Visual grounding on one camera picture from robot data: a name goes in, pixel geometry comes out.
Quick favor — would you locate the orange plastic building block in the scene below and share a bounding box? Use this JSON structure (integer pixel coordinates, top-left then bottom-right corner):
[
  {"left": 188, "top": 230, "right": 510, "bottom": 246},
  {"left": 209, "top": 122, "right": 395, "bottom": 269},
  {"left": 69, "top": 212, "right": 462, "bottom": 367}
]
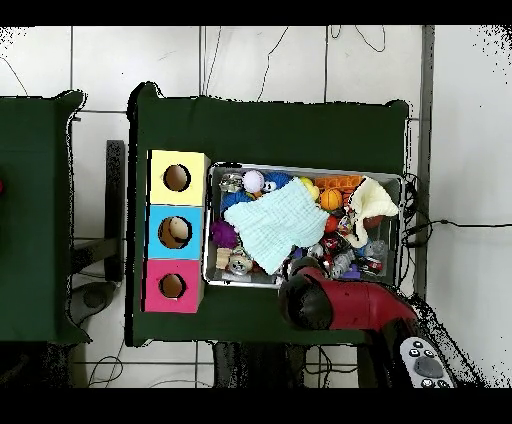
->
[{"left": 313, "top": 174, "right": 365, "bottom": 197}]

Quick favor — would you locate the dark green side table cloth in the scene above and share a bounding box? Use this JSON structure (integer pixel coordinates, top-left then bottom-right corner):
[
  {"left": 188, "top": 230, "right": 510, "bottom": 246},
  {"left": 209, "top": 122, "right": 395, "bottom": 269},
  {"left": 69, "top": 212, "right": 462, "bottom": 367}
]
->
[{"left": 0, "top": 90, "right": 92, "bottom": 346}]

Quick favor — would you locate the black cable with plug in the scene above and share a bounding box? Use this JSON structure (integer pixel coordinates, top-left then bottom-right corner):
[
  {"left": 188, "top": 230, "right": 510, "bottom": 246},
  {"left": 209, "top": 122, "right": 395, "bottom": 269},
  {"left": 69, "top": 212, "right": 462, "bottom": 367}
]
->
[{"left": 403, "top": 217, "right": 512, "bottom": 247}]

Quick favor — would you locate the black upright panel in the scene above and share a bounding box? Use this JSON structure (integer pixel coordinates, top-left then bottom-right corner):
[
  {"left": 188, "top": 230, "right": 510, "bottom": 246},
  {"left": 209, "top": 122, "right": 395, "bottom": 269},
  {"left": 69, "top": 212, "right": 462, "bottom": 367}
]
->
[{"left": 104, "top": 139, "right": 126, "bottom": 282}]

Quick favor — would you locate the grey round floor object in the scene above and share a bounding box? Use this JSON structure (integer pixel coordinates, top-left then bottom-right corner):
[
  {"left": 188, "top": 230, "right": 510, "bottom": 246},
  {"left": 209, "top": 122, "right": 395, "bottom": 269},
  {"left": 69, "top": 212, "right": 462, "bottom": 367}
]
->
[{"left": 69, "top": 280, "right": 118, "bottom": 326}]

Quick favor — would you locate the silver wire mesh bin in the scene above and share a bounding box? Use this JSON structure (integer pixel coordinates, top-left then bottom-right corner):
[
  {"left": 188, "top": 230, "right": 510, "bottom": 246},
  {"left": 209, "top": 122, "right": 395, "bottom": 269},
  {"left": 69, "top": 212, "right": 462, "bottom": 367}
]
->
[{"left": 202, "top": 161, "right": 404, "bottom": 296}]

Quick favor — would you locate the mint green waffle cloth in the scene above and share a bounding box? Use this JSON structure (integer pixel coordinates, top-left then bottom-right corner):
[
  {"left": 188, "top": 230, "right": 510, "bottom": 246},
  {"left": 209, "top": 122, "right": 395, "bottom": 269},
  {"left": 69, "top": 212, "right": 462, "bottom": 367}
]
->
[{"left": 222, "top": 176, "right": 331, "bottom": 276}]

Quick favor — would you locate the orange toy basketball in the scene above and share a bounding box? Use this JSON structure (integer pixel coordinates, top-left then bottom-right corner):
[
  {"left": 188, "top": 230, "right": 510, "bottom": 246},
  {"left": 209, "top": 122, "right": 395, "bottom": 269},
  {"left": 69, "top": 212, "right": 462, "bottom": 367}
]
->
[{"left": 319, "top": 187, "right": 344, "bottom": 212}]

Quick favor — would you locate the wooden box with three holes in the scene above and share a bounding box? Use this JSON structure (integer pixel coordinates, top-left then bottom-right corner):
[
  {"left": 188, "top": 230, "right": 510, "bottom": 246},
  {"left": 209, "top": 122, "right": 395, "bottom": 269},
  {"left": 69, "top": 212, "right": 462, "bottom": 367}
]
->
[{"left": 140, "top": 149, "right": 212, "bottom": 314}]

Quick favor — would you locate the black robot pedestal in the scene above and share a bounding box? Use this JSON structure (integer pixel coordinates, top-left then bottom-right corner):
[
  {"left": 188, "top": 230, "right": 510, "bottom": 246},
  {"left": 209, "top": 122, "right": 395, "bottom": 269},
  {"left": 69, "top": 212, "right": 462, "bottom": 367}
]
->
[{"left": 211, "top": 341, "right": 309, "bottom": 389}]

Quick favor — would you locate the blue spiky rubber ball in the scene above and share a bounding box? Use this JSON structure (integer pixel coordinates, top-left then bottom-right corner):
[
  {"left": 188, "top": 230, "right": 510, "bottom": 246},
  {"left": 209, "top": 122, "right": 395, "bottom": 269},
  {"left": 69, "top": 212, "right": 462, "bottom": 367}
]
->
[
  {"left": 219, "top": 190, "right": 254, "bottom": 213},
  {"left": 261, "top": 170, "right": 293, "bottom": 192}
]

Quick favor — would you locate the white toy baseball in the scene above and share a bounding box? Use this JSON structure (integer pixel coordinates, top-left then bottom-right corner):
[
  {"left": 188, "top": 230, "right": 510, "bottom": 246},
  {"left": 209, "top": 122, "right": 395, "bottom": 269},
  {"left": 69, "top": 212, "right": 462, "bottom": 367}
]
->
[{"left": 242, "top": 170, "right": 266, "bottom": 194}]

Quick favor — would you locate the cream knitted cloth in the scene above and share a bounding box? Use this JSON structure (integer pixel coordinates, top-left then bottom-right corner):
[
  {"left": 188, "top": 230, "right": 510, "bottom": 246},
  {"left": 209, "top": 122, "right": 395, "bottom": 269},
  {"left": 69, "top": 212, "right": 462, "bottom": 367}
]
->
[{"left": 344, "top": 175, "right": 400, "bottom": 249}]

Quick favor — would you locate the purple spiky rubber toy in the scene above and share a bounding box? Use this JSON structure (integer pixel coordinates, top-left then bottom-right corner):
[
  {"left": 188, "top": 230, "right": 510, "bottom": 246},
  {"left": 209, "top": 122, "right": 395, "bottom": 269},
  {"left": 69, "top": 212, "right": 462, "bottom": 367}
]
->
[{"left": 210, "top": 218, "right": 239, "bottom": 249}]

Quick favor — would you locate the crushed silver can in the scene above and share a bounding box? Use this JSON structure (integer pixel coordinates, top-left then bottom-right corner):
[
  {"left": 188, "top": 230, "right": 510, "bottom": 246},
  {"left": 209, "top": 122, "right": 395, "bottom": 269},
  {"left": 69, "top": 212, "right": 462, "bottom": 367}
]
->
[{"left": 218, "top": 172, "right": 244, "bottom": 193}]

